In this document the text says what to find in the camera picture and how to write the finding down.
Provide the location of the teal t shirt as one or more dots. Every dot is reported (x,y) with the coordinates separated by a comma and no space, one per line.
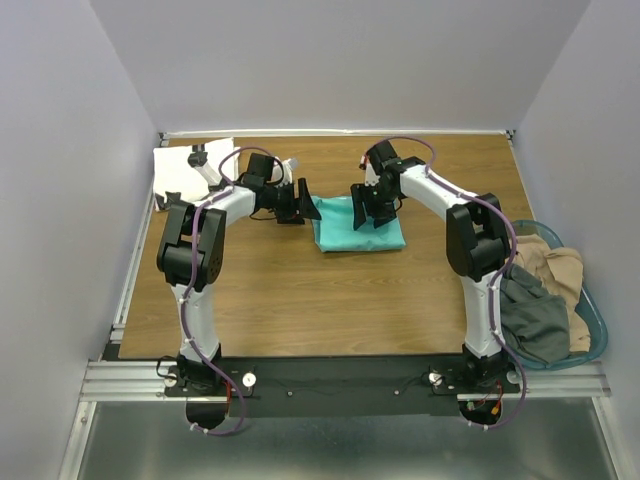
(334,232)

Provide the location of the aluminium rail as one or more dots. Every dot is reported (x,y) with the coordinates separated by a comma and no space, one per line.
(139,381)
(324,132)
(119,323)

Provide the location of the aluminium back rail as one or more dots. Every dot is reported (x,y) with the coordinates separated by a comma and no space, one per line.
(324,132)

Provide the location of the aluminium left side rail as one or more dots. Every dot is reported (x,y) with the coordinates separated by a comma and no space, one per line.
(119,323)

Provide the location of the folded white printed t shirt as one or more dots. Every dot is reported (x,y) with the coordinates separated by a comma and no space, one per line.
(175,179)

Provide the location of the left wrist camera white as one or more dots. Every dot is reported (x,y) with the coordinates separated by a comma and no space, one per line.
(283,171)

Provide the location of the beige t shirt in basket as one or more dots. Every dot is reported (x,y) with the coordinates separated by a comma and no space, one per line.
(560,271)

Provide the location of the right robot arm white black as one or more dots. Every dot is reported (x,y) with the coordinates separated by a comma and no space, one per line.
(480,246)

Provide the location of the grey t shirt in basket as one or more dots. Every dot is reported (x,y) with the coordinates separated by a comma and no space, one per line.
(535,322)

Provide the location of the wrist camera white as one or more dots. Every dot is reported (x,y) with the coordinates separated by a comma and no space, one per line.
(370,177)
(283,171)

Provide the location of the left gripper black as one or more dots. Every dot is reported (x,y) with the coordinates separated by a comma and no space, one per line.
(299,208)

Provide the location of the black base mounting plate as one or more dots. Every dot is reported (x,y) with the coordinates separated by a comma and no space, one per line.
(443,397)

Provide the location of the teal plastic laundry basket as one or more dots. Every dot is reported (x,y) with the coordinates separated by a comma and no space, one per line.
(586,308)

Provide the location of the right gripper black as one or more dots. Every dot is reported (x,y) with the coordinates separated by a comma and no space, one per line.
(380,216)

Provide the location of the aluminium front rail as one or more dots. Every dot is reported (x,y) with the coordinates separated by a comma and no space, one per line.
(139,381)

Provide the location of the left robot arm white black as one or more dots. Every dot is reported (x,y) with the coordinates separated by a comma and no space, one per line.
(191,250)

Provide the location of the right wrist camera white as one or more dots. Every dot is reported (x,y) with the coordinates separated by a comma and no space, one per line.
(370,177)

